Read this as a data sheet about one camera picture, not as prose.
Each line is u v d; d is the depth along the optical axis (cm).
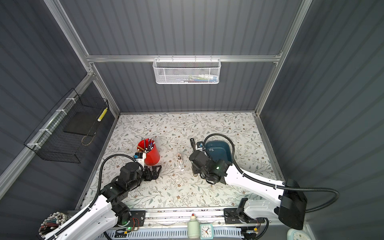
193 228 65
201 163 57
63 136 72
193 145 99
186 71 124
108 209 54
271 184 43
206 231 68
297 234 67
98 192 55
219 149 99
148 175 71
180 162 91
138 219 72
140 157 71
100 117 80
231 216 73
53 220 60
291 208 39
